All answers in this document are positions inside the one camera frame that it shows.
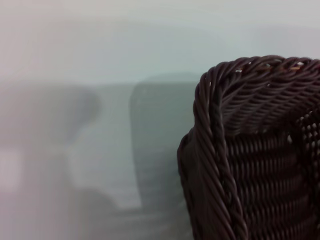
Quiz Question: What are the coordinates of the dark brown woven basket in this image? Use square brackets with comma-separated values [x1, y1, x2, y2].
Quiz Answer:
[176, 55, 320, 240]

